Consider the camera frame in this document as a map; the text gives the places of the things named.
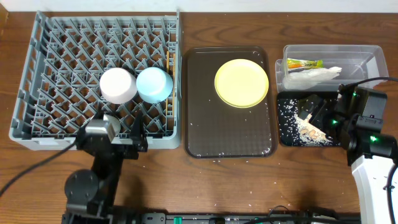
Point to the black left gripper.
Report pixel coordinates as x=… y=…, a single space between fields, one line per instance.
x=138 y=142

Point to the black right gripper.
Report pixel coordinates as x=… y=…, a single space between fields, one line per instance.
x=313 y=101

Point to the white tissue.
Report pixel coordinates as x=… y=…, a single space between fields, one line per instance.
x=309 y=78

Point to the green snack wrapper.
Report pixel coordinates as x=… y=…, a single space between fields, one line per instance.
x=294 y=64

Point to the light blue bowl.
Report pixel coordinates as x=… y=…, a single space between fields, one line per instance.
x=154 y=85

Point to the white bowl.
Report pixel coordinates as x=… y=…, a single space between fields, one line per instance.
x=117 y=86

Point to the yellow plate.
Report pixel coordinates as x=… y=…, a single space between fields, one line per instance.
x=241 y=83

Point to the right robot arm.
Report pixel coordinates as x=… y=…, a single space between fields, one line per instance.
x=355 y=120

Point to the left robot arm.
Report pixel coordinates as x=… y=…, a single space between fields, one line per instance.
x=91 y=192

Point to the black waste tray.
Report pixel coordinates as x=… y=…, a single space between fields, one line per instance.
x=303 y=94

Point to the rice and nutshell pile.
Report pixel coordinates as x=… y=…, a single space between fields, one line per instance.
x=297 y=132

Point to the clear plastic bin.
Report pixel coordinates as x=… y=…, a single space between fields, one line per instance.
x=358 y=62

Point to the dark brown serving tray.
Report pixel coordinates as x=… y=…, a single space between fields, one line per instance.
x=214 y=129

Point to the grey dish rack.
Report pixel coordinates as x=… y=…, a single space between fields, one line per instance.
x=60 y=84

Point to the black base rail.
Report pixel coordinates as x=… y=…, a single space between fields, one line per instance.
x=161 y=218

